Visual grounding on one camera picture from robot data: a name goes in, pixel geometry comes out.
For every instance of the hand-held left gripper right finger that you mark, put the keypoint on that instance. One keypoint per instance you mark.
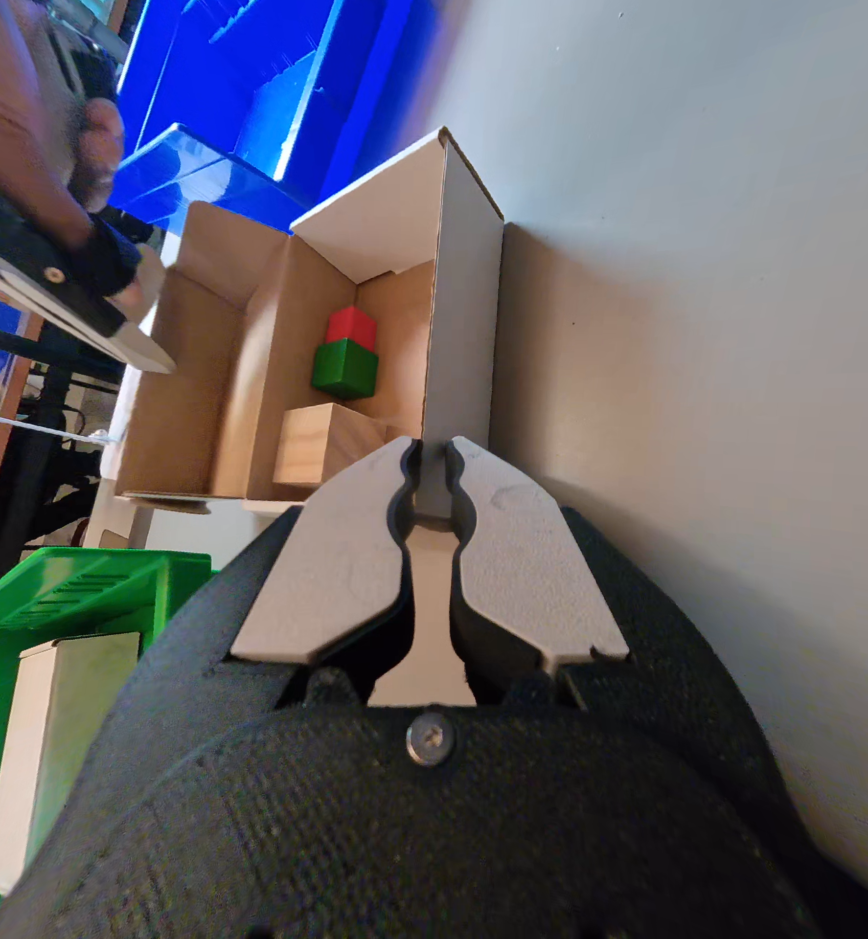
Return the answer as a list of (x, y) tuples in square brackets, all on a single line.
[(537, 579)]

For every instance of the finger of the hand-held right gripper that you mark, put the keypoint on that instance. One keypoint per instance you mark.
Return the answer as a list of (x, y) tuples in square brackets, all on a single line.
[(144, 353), (151, 290)]

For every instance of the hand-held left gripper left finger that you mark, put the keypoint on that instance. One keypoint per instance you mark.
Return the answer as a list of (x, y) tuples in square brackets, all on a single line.
[(331, 572)]

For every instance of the wooden cube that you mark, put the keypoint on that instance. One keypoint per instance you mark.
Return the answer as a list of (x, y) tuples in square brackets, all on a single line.
[(316, 444)]

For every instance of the green cube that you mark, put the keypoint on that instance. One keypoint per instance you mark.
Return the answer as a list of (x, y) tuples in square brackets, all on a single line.
[(342, 370)]

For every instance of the red cube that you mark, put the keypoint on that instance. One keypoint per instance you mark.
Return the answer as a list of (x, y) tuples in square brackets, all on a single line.
[(349, 326)]

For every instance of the blue plastic bin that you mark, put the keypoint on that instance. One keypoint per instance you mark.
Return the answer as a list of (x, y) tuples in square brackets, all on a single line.
[(184, 73)]

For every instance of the white cardboard box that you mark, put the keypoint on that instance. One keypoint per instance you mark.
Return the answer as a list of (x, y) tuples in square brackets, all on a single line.
[(463, 330), (52, 733)]

